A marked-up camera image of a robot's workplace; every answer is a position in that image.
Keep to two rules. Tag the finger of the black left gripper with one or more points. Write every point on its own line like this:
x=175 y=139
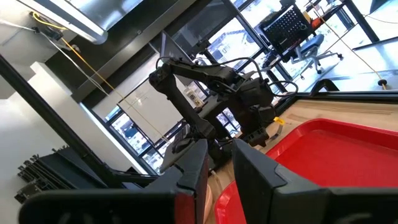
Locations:
x=263 y=136
x=253 y=140

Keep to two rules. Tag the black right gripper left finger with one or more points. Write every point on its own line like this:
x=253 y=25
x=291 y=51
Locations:
x=189 y=174

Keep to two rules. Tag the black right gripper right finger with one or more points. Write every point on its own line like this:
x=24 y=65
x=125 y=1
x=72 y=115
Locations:
x=264 y=186

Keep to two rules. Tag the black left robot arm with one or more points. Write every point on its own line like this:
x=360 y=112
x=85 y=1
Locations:
x=174 y=93

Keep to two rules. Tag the red plastic tray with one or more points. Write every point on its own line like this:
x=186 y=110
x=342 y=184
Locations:
x=342 y=155

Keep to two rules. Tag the yellow tag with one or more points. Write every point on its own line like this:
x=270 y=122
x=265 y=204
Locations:
x=279 y=120

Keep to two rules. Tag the white printed label card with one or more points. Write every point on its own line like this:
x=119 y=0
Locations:
x=194 y=97

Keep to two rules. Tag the white board panel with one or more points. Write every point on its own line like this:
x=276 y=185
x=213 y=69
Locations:
x=146 y=109

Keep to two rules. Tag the blue-grey office chair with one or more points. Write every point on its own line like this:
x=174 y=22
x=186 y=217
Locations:
x=312 y=46

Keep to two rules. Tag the long white ceiling lamp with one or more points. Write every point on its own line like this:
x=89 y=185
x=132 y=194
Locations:
x=77 y=25

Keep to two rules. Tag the black ceiling-mounted device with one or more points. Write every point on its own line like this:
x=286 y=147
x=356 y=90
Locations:
x=49 y=32

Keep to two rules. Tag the black aluminium table frame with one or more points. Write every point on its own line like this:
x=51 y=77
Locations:
x=357 y=95

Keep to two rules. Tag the black ribbed bracket stack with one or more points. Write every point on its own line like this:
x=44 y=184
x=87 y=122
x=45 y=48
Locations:
x=49 y=174

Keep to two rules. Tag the black metal post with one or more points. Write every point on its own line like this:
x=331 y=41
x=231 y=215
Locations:
x=46 y=115

